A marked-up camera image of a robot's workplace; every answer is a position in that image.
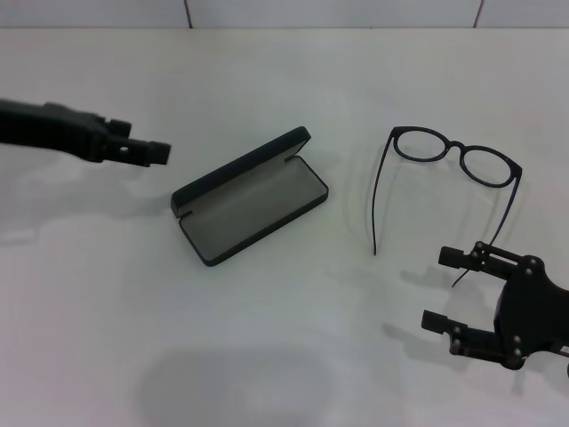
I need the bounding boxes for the black glasses case grey lining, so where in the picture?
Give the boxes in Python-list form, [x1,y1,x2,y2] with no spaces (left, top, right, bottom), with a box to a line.
[171,126,330,268]

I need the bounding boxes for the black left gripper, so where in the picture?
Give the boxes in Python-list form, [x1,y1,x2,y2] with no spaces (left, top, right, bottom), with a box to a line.
[0,98,172,168]

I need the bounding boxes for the black round-lens glasses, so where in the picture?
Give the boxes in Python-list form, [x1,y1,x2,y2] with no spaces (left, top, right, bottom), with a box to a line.
[372,125,524,288]

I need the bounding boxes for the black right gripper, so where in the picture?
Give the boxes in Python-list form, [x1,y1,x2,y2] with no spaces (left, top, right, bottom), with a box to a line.
[421,240,569,370]

